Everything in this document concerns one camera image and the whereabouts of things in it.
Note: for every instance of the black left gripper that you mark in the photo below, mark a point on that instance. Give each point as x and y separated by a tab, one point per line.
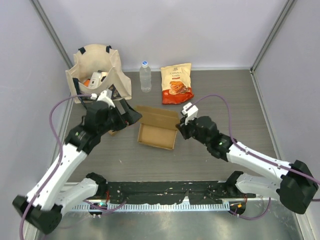
130	117

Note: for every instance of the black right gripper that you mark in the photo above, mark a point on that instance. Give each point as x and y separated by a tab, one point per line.
183	127

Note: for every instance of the small brown cardboard box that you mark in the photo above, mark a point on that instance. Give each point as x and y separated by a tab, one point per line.
112	133

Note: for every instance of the large cardboard box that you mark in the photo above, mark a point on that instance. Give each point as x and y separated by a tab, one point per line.
157	127

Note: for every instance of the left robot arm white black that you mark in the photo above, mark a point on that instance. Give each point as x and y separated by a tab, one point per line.
44	206

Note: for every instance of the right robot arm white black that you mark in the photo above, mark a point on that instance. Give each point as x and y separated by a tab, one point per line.
291	183

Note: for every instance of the white box in tote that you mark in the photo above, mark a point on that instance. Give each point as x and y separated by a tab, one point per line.
97	78

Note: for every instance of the clear plastic water bottle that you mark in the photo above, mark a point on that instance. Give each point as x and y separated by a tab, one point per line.
145	77

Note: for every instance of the orange item in tote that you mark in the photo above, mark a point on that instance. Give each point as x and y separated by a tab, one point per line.
87	82

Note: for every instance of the cassava chips bag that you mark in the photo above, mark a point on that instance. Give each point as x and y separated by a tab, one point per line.
176	84

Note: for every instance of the beige canvas tote bag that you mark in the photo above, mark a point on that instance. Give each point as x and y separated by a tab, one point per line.
98	68

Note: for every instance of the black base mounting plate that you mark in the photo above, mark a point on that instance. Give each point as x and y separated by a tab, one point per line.
169	192

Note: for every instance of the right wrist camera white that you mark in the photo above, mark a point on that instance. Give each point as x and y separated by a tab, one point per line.
189	112

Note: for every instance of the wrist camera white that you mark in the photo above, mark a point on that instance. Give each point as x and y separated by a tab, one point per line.
189	112
104	96

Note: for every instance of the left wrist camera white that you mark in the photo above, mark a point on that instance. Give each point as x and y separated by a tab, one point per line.
104	96

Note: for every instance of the slotted cable duct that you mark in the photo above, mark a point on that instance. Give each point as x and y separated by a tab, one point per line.
185	206

